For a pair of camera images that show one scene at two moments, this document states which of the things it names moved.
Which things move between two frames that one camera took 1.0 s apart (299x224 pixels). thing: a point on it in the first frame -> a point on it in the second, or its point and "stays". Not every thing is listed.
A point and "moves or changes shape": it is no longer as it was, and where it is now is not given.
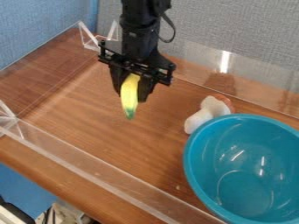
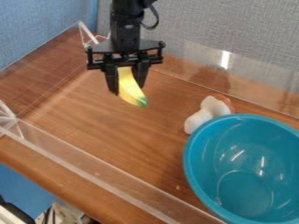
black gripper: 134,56 -> 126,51
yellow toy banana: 129,94 moves or changes shape
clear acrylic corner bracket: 89,39 stays
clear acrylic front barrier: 145,196 stays
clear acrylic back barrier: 252,69 stays
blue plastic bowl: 240,166 stays
